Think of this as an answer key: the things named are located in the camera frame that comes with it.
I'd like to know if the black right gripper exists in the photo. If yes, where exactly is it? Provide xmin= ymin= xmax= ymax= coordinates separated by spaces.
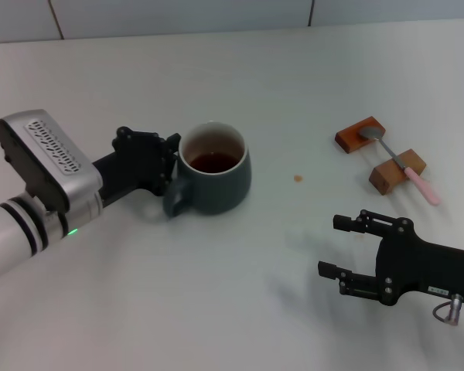
xmin=318 ymin=209 xmax=464 ymax=308

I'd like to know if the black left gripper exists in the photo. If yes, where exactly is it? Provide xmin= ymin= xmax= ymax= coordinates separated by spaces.
xmin=90 ymin=126 xmax=183 ymax=210

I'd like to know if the grey ceramic cup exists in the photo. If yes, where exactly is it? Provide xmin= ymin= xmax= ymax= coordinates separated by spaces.
xmin=161 ymin=121 xmax=252 ymax=220

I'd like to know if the pink handled metal spoon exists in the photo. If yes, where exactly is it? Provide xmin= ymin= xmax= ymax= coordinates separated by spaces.
xmin=357 ymin=125 xmax=442 ymax=206

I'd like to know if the tall light wooden block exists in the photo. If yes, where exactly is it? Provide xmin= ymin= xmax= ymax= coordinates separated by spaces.
xmin=368 ymin=148 xmax=428 ymax=196

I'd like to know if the flat reddish wooden block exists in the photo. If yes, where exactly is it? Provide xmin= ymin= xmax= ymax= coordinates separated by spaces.
xmin=335 ymin=115 xmax=387 ymax=155

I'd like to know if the right gripper connector cable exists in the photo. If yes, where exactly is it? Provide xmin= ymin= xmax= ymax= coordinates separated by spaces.
xmin=432 ymin=293 xmax=464 ymax=326

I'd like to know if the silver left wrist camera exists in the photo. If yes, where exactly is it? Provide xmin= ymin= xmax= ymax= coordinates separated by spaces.
xmin=0 ymin=109 xmax=104 ymax=213

